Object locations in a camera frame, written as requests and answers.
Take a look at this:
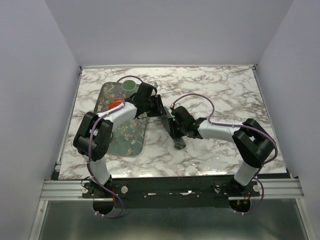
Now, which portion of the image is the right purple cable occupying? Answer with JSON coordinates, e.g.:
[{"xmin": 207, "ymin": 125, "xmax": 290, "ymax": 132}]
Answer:
[{"xmin": 172, "ymin": 93, "xmax": 278, "ymax": 216}]

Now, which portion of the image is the aluminium frame rail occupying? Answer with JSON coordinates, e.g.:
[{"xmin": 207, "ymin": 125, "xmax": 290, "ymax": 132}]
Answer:
[{"xmin": 40, "ymin": 180, "xmax": 93, "ymax": 202}]

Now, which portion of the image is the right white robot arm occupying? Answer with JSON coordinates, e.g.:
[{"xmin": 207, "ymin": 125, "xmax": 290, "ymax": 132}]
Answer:
[{"xmin": 171, "ymin": 106, "xmax": 278, "ymax": 196}]

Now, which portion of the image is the green floral tray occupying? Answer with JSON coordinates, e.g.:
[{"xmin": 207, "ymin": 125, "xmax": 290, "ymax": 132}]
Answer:
[{"xmin": 94, "ymin": 78, "xmax": 147, "ymax": 157}]

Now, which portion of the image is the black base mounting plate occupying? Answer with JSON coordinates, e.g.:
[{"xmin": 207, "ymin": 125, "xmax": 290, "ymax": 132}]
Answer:
[{"xmin": 82, "ymin": 175, "xmax": 260, "ymax": 209}]

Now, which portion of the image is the grey cloth napkin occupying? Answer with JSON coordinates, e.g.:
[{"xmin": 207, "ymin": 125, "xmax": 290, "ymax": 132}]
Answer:
[{"xmin": 161, "ymin": 107, "xmax": 186, "ymax": 150}]

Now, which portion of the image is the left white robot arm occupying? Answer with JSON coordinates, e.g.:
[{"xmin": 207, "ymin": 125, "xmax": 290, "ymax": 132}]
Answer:
[{"xmin": 73, "ymin": 82, "xmax": 166, "ymax": 198}]

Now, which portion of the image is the pale green cup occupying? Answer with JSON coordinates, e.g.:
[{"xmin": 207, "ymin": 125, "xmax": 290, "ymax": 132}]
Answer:
[{"xmin": 121, "ymin": 79, "xmax": 138, "ymax": 98}]

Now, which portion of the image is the red saucer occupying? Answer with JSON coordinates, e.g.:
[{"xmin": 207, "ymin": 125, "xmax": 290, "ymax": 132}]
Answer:
[{"xmin": 108, "ymin": 97, "xmax": 123, "ymax": 110}]

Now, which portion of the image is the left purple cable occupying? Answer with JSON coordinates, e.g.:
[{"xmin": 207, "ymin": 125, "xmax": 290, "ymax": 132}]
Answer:
[{"xmin": 86, "ymin": 75, "xmax": 143, "ymax": 219}]

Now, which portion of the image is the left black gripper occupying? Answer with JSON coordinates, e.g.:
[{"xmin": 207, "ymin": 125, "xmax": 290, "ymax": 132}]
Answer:
[{"xmin": 144, "ymin": 95, "xmax": 168, "ymax": 118}]

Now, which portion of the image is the purple cable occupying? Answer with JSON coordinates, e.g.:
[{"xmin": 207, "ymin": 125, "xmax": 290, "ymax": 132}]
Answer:
[
  {"xmin": 172, "ymin": 93, "xmax": 278, "ymax": 216},
  {"xmin": 86, "ymin": 75, "xmax": 143, "ymax": 219}
]

